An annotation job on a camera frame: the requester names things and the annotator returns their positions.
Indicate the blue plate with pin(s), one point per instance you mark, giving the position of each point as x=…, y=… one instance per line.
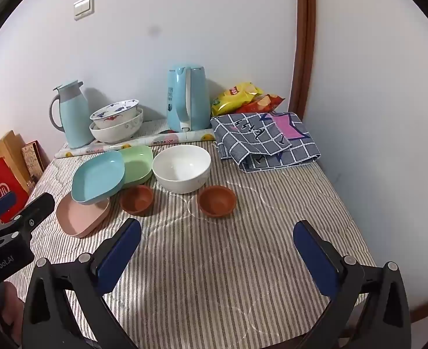
x=96, y=181

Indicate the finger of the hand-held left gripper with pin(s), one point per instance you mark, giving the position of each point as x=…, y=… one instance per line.
x=36, y=211
x=2, y=204

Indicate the striped quilted blanket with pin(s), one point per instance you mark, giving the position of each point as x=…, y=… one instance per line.
x=217, y=261

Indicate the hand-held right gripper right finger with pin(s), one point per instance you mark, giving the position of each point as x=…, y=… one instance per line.
x=314, y=258

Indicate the wooden door frame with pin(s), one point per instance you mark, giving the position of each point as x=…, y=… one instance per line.
x=303, y=43

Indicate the red chip bag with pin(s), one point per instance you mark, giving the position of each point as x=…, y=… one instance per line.
x=265, y=103

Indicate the light blue electric kettle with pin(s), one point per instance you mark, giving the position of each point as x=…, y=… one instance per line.
x=177, y=98

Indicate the patterned brown box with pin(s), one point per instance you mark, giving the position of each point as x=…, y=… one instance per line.
x=32, y=160

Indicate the large white bowl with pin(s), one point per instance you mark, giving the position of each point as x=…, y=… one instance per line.
x=181, y=171

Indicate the brown paper bag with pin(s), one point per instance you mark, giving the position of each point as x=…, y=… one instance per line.
x=8, y=149

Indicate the floral printed table mat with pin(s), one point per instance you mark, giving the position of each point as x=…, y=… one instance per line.
x=156, y=140

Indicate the green plate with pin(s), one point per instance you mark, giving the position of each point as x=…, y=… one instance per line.
x=137, y=163

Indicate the small brown bowl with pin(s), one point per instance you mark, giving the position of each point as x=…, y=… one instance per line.
x=217, y=201
x=136, y=200

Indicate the grey-patterned white bowl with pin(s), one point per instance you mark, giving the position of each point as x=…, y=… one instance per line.
x=116, y=134

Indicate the person's left hand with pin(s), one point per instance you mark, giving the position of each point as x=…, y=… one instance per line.
x=8, y=300

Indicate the white wall switch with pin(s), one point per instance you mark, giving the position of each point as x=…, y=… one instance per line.
x=84, y=7

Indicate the light blue thermos jug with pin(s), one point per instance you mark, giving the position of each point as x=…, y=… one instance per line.
x=74, y=116

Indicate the pink plate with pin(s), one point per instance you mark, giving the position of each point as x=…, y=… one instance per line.
x=77, y=221

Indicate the yellow chip bag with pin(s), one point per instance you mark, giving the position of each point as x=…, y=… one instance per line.
x=235, y=96

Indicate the red-patterned white bowl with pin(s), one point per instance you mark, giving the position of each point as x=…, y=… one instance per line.
x=116, y=113

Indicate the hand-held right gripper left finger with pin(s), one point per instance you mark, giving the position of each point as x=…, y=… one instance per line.
x=121, y=251

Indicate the grey checked folded cloth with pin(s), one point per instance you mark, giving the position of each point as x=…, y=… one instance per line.
x=243, y=138

